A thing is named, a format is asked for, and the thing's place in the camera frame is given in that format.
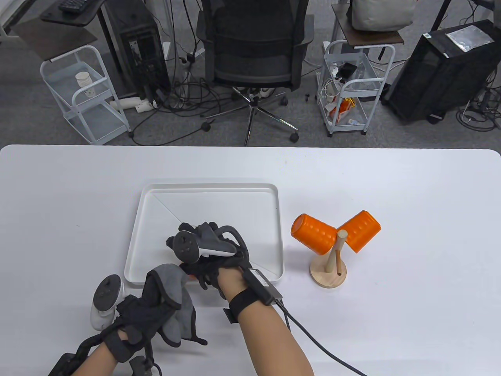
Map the person's right hand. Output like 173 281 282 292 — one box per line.
166 221 252 291

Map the person's left hand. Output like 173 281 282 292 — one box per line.
103 274 182 363

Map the green grey hand towel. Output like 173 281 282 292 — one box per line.
147 264 208 348

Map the person's left forearm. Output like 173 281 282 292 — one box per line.
74 331 130 376

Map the person's right forearm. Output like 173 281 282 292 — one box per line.
216 269 314 376

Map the wooden cup rack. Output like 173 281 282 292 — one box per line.
309 230 349 289

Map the white paper cup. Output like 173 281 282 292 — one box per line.
75 72 97 98

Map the white drain tray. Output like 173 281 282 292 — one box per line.
124 183 284 289

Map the white floor power strip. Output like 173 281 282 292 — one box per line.
109 97 158 114

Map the orange snack packet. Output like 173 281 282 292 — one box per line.
328 97 356 122

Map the black office chair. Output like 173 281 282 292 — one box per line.
196 0 315 146

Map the black computer tower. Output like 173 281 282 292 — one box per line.
98 0 171 100
382 20 501 125

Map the dark brown side table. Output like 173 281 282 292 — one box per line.
11 18 98 62
332 3 404 49

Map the black keyboard shelf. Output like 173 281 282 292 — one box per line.
41 0 106 27

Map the black keyboard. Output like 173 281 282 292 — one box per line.
59 0 90 13

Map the grey fabric bag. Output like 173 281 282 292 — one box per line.
347 0 415 32

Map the silver foil pouch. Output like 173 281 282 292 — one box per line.
445 24 494 52

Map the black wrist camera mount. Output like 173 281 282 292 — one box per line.
223 268 284 325
49 352 85 376

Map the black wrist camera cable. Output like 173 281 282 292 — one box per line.
276 300 368 376

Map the tangle of black cables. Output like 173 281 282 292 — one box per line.
131 76 243 137

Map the white wire utility cart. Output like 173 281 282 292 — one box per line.
40 45 135 145
316 40 396 137

